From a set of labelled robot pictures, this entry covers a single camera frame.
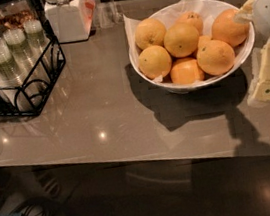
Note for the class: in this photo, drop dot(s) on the white ceramic bowl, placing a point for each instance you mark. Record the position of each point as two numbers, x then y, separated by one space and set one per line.
241 53

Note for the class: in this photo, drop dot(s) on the white paper bowl liner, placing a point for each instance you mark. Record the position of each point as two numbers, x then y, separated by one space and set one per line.
207 9

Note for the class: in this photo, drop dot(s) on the orange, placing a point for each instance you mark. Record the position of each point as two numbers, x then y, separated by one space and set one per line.
149 32
215 57
181 40
155 61
192 18
186 71
226 29

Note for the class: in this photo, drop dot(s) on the orange at front right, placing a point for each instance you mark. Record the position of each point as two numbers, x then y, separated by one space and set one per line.
215 57

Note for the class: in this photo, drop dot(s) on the orange at back centre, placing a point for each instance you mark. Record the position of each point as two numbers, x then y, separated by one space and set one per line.
192 18

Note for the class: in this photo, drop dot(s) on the orange at front centre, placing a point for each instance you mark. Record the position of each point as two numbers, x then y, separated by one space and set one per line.
186 71

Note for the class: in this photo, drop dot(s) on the orange in centre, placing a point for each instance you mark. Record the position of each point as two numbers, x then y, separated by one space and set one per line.
181 40

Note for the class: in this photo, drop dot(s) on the orange at front left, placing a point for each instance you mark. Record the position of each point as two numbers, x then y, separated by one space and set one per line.
155 61

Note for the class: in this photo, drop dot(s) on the orange at back left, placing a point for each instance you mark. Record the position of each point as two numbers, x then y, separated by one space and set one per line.
149 32

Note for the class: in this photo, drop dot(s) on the clear acrylic stand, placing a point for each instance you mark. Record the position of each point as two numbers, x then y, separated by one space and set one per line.
107 14

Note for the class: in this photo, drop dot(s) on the white lidded canister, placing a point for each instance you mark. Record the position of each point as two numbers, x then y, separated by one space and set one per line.
70 20

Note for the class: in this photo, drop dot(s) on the glass jar of granola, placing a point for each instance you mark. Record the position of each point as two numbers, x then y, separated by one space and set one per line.
13 13

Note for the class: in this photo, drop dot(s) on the black wire rack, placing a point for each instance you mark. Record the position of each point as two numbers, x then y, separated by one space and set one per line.
57 60

